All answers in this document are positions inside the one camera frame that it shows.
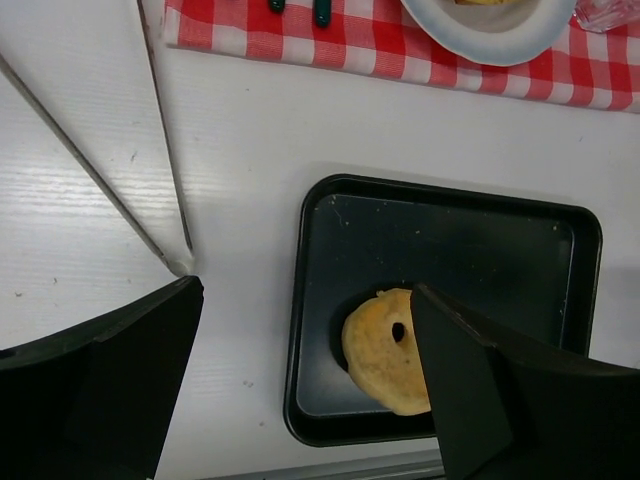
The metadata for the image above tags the black serving tray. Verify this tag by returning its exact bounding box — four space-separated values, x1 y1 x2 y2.
283 174 603 447

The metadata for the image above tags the gold spoon black handle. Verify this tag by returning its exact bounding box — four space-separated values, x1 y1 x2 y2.
313 0 332 28

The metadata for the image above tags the red checkered cloth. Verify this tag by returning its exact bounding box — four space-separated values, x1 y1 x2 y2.
163 1 639 113

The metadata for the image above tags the clear drinking glass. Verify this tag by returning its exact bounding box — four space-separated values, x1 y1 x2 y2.
574 0 639 33

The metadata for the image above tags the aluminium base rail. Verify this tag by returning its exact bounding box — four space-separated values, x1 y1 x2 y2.
222 450 446 480

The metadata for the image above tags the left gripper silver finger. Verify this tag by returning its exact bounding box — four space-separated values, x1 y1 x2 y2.
1 55 190 277
136 0 195 265

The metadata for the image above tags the white round plate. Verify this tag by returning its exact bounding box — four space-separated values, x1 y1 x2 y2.
403 0 576 66

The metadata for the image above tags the flat bread with hole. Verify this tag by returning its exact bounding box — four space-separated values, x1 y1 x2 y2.
341 288 431 416

